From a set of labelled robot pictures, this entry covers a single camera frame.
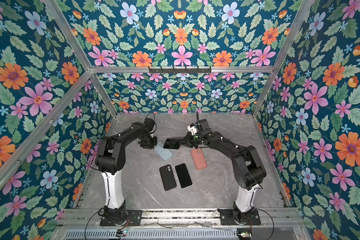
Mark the metal hook rail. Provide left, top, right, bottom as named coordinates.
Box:
left=148, top=67, right=212, bottom=74

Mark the black phone case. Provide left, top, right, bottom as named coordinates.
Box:
left=160, top=165, right=177, bottom=191

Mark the aluminium frame post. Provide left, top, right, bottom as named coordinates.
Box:
left=252, top=0, right=315, bottom=120
left=0, top=71, right=91, bottom=191

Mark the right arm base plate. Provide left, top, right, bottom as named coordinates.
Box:
left=218, top=209, right=261, bottom=226

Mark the aluminium front rail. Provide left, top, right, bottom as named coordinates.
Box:
left=57, top=208, right=305, bottom=229

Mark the aluminium frame post left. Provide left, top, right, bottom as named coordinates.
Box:
left=0, top=71, right=91, bottom=191

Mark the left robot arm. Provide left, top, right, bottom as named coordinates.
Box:
left=95, top=118, right=158, bottom=210

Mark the pink phone case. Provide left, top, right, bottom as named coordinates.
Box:
left=191, top=148, right=208, bottom=170

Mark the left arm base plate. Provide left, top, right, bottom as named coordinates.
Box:
left=99, top=209, right=143, bottom=227

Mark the aluminium frame post right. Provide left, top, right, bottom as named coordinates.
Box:
left=252, top=0, right=315, bottom=120

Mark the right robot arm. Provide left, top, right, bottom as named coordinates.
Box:
left=181, top=119, right=267, bottom=215

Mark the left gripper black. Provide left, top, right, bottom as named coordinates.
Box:
left=139, top=134, right=157, bottom=149

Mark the purple edged smartphone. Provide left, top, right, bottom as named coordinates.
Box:
left=163, top=139, right=181, bottom=150

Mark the light blue phone case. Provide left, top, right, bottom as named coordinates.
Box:
left=154, top=142, right=173, bottom=161

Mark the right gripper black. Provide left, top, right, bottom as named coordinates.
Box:
left=178, top=132, right=205, bottom=149

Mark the black smartphone face up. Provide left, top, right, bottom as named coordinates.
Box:
left=175, top=164, right=193, bottom=188

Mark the white vented cable duct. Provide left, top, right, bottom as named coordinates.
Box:
left=64, top=229, right=239, bottom=240

